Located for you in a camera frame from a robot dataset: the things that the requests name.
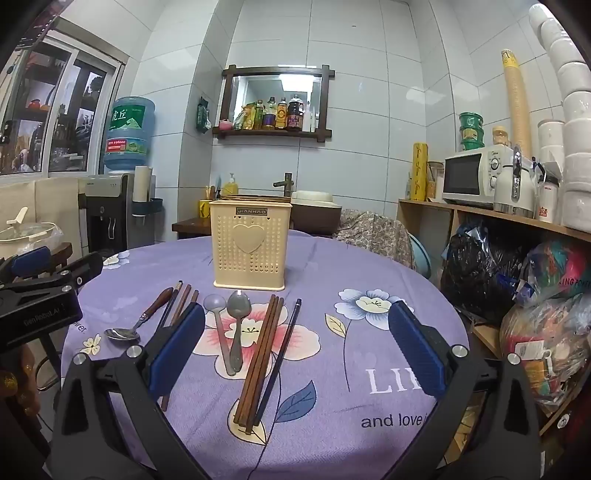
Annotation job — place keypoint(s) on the purple floral tablecloth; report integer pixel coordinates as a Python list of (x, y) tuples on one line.
[(351, 258)]

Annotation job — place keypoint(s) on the yellow soap pump bottle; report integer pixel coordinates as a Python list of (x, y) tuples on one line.
[(231, 185)]

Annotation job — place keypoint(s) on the brown wooden chopstick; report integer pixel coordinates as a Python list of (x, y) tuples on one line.
[(261, 357), (268, 357), (255, 357), (182, 300), (194, 297)]

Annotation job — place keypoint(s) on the white electric kettle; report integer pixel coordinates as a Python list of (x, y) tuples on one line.
[(513, 189)]

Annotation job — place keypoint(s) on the wooden framed wall mirror shelf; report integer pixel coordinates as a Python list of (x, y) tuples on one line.
[(277, 136)]

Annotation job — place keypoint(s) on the beige plastic tub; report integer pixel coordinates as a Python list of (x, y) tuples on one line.
[(314, 197)]

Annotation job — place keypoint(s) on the blue water jug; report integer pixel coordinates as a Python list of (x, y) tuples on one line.
[(129, 134)]

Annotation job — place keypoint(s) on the wooden shelf unit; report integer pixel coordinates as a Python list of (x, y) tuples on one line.
[(489, 216)]

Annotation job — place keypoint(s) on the blue-grey cup holder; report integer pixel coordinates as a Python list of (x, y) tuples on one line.
[(147, 207)]

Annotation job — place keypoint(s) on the green hanging packet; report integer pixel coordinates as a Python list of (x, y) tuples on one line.
[(202, 115)]

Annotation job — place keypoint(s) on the grey water dispenser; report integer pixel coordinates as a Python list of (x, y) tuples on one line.
[(106, 207)]

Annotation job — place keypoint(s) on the stack of white cups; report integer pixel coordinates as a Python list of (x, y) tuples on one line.
[(551, 143)]

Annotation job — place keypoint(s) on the person's left hand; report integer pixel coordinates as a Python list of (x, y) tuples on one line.
[(27, 383)]

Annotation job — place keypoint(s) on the window with metal frame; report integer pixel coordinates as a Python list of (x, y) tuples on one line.
[(55, 106)]

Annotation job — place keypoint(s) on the bronze faucet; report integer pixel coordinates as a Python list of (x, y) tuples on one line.
[(284, 181)]

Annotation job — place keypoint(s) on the colourful plastic bag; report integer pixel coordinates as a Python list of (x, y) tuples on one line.
[(558, 272)]

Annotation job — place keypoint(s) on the patterned cloth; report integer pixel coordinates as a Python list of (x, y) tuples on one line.
[(374, 230)]

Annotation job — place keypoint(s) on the green glass bottle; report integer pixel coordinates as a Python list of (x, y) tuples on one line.
[(259, 114)]

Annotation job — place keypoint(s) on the dark blue chopstick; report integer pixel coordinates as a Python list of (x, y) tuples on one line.
[(277, 362)]

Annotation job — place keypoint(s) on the yellow snack bag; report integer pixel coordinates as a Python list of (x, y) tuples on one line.
[(249, 116)]

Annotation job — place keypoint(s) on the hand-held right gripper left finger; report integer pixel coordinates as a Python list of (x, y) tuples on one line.
[(178, 344)]

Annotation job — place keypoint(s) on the white thermos bottle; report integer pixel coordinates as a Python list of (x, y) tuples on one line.
[(547, 198)]

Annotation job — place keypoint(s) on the black chopstick silver tip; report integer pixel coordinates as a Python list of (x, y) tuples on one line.
[(171, 302)]

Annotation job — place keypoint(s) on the beige plastic utensil holder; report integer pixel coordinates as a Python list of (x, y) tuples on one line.
[(251, 267)]

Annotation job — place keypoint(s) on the clear bag of packets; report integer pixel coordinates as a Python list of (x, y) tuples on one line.
[(549, 350)]

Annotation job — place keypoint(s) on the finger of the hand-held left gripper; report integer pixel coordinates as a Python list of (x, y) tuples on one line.
[(30, 261), (83, 270)]

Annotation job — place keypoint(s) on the black plastic bag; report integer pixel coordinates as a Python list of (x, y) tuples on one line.
[(480, 272)]

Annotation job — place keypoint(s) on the yellow tube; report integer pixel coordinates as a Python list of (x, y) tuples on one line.
[(419, 170)]

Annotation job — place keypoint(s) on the light blue basin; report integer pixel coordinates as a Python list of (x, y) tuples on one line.
[(422, 258)]

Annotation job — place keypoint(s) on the glass jar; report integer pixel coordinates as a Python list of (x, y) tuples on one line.
[(434, 181)]

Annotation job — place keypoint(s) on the yellow label sauce bottle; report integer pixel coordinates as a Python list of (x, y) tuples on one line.
[(281, 115)]

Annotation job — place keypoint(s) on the white microwave oven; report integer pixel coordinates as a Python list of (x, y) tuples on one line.
[(471, 180)]

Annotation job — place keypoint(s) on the white squeeze bottle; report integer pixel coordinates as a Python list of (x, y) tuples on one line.
[(315, 119)]

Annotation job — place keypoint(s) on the stack of white bowls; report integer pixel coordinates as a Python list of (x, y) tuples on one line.
[(575, 115)]

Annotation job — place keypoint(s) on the stack of green bowls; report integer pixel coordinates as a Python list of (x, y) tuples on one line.
[(471, 131)]

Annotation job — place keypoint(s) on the tall yellow cup stack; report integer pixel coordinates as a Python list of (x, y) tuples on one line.
[(516, 101)]

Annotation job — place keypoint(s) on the white paper cup stack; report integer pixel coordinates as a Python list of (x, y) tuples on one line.
[(142, 184)]

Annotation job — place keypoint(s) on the dark soy sauce bottle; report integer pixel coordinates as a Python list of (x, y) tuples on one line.
[(294, 114)]

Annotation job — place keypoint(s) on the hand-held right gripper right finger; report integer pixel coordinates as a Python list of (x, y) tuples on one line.
[(415, 350)]

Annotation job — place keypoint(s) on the dark wooden counter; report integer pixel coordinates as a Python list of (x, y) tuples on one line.
[(189, 228)]

